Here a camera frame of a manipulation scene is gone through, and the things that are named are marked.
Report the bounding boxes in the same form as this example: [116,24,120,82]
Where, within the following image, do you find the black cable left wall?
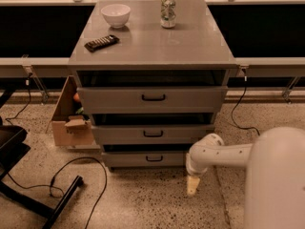
[5,73,34,126]

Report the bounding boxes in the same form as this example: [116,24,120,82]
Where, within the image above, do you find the grey middle drawer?
[91,124,214,145]

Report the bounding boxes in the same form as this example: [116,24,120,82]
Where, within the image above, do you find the grey top drawer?
[77,87,227,114]

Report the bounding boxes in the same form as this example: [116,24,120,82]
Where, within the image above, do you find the dark snack bar packet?
[84,34,120,52]

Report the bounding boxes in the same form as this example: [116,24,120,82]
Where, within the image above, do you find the white bowl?
[101,4,131,28]

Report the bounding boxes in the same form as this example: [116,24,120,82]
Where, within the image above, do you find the grey bottom drawer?
[101,151,186,168]

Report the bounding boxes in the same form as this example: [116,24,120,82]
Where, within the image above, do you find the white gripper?
[186,134,224,196]

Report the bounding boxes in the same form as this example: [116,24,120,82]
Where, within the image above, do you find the grey drawer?
[77,87,227,114]
[91,124,214,145]
[101,151,186,168]

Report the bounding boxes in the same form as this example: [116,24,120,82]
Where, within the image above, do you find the black cable with adapter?
[230,76,261,136]

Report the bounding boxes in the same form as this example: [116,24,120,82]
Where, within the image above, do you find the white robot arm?
[186,127,305,229]

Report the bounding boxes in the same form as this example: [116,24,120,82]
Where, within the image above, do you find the black chair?
[0,96,84,229]

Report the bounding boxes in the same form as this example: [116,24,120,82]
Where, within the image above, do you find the grey drawer cabinet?
[68,0,238,173]

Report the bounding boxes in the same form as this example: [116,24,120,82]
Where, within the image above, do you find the brown cardboard box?
[51,75,94,148]

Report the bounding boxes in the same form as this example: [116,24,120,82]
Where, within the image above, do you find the grey railing beam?
[0,57,305,78]

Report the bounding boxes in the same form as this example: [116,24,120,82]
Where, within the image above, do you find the white green soda can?
[160,0,176,29]

